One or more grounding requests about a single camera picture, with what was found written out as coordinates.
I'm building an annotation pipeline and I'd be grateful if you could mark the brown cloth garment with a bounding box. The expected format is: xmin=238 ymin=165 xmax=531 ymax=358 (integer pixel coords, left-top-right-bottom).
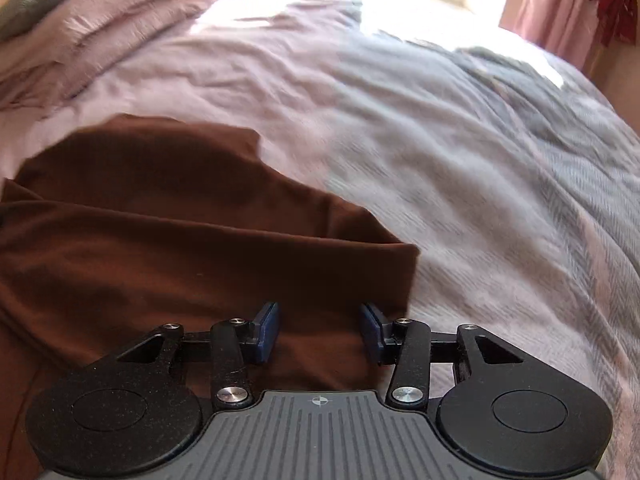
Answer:
xmin=1 ymin=116 xmax=419 ymax=479

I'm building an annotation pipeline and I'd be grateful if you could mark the pink grey duvet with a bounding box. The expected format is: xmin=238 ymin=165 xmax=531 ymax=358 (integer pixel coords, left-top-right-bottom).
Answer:
xmin=1 ymin=0 xmax=639 ymax=479

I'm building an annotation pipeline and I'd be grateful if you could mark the pink pillow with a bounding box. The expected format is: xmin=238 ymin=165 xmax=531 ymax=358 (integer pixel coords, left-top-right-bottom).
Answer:
xmin=1 ymin=0 xmax=216 ymax=112

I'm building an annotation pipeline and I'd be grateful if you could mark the pink curtain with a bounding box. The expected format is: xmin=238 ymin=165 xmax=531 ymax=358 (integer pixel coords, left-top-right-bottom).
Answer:
xmin=500 ymin=0 xmax=599 ymax=70

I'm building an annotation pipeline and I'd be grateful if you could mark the red hanging garment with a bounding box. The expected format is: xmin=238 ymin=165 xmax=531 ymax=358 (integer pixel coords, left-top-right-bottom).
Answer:
xmin=590 ymin=0 xmax=639 ymax=47

